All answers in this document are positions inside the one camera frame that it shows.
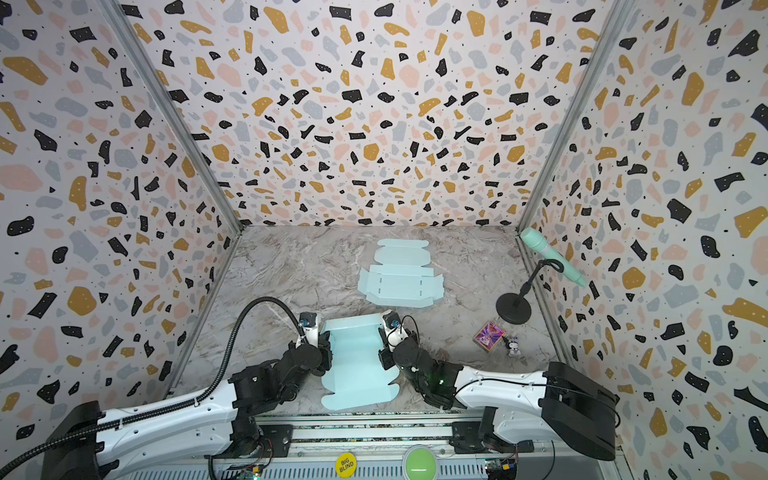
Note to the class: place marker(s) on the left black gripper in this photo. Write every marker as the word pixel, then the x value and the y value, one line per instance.
pixel 324 351

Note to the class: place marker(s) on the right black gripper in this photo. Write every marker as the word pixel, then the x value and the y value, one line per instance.
pixel 387 352

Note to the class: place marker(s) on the mint paper box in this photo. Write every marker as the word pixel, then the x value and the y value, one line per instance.
pixel 356 377

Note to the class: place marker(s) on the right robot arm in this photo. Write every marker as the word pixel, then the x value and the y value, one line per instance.
pixel 558 403

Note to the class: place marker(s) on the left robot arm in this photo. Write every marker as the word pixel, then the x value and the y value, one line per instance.
pixel 91 443

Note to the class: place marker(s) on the colourful small card box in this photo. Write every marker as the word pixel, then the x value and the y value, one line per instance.
pixel 489 336

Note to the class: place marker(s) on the mint flat box far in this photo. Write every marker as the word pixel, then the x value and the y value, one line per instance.
pixel 401 275

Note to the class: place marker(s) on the small black white figurine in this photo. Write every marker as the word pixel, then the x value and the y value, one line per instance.
pixel 512 346

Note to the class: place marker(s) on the green round button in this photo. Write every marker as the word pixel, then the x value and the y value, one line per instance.
pixel 420 463

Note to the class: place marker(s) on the yellow round sticker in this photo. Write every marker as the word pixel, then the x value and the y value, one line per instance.
pixel 346 465

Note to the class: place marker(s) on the mint green microphone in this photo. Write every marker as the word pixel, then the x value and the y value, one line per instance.
pixel 535 241

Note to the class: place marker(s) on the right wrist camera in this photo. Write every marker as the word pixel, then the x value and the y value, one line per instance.
pixel 392 330

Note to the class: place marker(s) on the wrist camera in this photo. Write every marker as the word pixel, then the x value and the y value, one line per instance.
pixel 392 330
pixel 310 324

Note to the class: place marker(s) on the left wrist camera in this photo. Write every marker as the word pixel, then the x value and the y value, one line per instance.
pixel 310 324

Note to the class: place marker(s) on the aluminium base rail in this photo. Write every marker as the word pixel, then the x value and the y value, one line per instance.
pixel 311 445

